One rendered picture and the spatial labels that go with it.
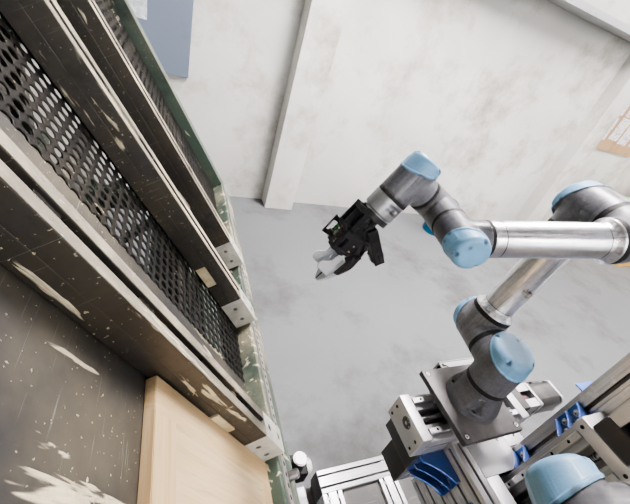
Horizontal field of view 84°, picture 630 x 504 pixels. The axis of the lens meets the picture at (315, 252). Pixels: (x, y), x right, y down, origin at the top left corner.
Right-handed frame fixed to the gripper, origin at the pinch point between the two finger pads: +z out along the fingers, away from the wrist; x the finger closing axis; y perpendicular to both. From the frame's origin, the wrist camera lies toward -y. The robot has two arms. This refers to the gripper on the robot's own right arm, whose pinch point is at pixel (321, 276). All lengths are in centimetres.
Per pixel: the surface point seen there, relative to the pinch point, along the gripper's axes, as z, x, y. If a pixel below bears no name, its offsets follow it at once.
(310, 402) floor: 95, -38, -103
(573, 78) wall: -246, -277, -325
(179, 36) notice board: 9, -273, 26
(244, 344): 42.1, -14.4, -11.3
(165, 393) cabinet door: 18.9, 24.0, 28.9
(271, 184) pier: 62, -258, -107
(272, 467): 41.0, 23.9, -11.7
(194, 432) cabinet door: 23.5, 27.1, 21.1
